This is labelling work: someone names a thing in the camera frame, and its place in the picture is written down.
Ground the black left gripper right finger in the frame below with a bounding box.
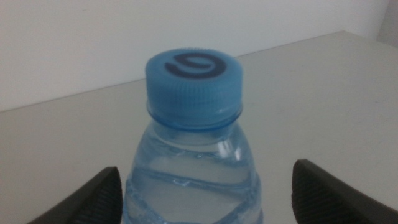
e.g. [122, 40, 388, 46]
[291, 159, 398, 224]

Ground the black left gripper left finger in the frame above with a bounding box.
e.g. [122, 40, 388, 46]
[27, 166, 123, 224]

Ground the clear water bottle blue cap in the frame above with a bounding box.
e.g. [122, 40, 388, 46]
[122, 47, 264, 224]

